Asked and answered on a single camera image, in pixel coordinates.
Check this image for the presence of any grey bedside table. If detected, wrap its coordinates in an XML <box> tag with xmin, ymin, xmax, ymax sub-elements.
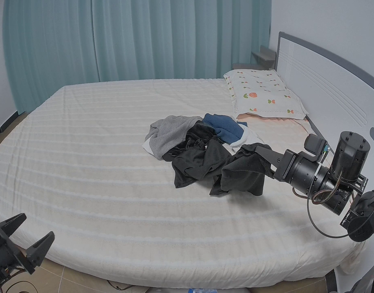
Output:
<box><xmin>232</xmin><ymin>45</ymin><xmax>278</xmax><ymax>71</ymax></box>

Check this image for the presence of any bed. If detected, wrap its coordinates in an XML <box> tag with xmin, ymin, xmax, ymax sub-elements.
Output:
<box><xmin>0</xmin><ymin>32</ymin><xmax>374</xmax><ymax>289</ymax></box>

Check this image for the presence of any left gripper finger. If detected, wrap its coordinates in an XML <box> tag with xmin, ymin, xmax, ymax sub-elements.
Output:
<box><xmin>0</xmin><ymin>213</ymin><xmax>26</xmax><ymax>241</ymax></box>
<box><xmin>25</xmin><ymin>231</ymin><xmax>55</xmax><ymax>267</ymax></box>

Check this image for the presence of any white printed pillow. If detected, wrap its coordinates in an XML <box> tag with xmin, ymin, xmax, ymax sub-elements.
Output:
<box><xmin>223</xmin><ymin>68</ymin><xmax>310</xmax><ymax>120</ymax></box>

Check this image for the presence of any black garment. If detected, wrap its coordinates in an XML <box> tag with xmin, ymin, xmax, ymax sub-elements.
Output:
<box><xmin>172</xmin><ymin>139</ymin><xmax>274</xmax><ymax>196</ymax></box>

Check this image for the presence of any pile of clothes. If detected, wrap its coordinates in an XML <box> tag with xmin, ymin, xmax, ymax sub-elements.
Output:
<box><xmin>143</xmin><ymin>113</ymin><xmax>265</xmax><ymax>163</ymax></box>

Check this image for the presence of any blue-green curtain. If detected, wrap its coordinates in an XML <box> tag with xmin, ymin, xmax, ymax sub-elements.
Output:
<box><xmin>3</xmin><ymin>0</ymin><xmax>100</xmax><ymax>114</ymax></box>
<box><xmin>92</xmin><ymin>0</ymin><xmax>272</xmax><ymax>81</ymax></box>

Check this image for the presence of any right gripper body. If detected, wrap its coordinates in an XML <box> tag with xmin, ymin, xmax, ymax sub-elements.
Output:
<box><xmin>274</xmin><ymin>150</ymin><xmax>331</xmax><ymax>199</ymax></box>

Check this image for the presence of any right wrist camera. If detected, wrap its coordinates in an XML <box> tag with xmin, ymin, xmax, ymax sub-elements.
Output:
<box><xmin>304</xmin><ymin>134</ymin><xmax>329</xmax><ymax>164</ymax></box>

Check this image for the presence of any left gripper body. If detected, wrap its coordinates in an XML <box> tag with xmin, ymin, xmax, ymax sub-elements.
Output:
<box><xmin>0</xmin><ymin>219</ymin><xmax>35</xmax><ymax>282</ymax></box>

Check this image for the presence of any black cable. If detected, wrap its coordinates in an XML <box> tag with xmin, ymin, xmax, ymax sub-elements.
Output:
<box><xmin>306</xmin><ymin>191</ymin><xmax>352</xmax><ymax>239</ymax></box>
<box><xmin>107</xmin><ymin>280</ymin><xmax>136</xmax><ymax>290</ymax></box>

